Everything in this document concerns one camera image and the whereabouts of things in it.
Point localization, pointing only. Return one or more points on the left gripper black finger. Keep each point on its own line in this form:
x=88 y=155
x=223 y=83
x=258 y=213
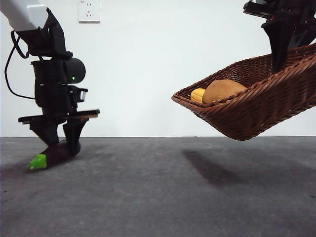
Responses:
x=74 y=138
x=47 y=133

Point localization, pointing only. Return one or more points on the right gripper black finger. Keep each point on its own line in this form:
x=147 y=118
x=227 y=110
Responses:
x=298 y=37
x=280 y=42

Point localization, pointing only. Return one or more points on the purple eggplant with green stem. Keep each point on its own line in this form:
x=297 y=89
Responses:
x=56 y=156

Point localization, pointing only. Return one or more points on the brown wicker basket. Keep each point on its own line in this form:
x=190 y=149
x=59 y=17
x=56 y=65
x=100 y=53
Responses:
x=259 y=111

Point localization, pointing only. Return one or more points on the brown potato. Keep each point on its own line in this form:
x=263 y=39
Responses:
x=222 y=91

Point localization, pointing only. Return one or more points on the yellow corn cob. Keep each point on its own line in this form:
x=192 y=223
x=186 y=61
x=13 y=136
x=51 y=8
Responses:
x=197 y=95

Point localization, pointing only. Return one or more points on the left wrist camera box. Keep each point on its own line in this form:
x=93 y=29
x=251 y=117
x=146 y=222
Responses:
x=81 y=95

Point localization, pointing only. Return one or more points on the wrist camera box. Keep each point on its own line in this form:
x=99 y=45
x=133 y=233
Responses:
x=258 y=1
x=81 y=95

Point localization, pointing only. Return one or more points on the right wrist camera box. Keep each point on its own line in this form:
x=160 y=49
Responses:
x=258 y=1

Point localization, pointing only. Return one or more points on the white wall socket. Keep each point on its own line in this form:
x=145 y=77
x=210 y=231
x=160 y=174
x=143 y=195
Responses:
x=89 y=12

